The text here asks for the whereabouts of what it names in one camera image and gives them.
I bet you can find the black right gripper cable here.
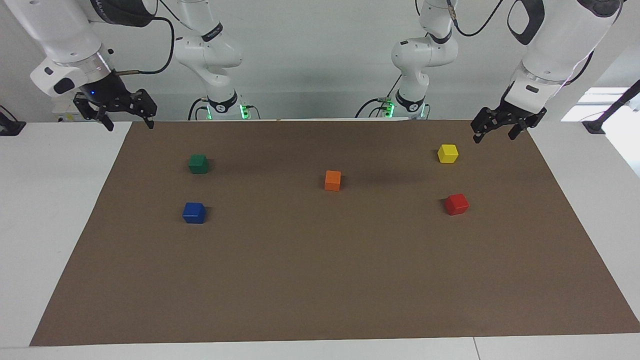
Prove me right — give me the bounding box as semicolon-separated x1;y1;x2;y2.
112;16;176;77

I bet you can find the white box with yellow label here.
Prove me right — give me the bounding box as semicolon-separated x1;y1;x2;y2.
52;95;81;124

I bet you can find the black table clamp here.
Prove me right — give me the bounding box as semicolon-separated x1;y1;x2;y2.
0;105;27;137

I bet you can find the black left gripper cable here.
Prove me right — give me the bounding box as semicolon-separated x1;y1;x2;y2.
567;49;596;85

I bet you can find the blue block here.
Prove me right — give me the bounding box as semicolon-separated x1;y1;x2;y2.
182;202;207;224

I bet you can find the red block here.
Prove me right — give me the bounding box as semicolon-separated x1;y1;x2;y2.
445;193;470;216

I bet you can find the black hanging arm cable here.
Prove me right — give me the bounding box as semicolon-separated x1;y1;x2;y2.
446;0;507;38

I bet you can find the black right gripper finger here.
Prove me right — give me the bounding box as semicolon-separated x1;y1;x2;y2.
73;92;115;132
126;89;158;130

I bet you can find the black stand with pole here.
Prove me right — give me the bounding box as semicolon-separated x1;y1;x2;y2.
582;80;640;135

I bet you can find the black base cable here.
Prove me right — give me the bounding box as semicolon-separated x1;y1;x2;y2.
355;97;388;119
187;97;208;121

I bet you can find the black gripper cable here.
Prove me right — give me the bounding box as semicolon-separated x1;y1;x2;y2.
567;49;596;85
112;16;176;77

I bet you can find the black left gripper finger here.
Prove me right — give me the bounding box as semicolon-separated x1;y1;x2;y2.
507;111;547;141
471;106;503;145

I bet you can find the brown table mat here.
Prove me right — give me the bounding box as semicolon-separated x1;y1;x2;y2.
29;119;640;347

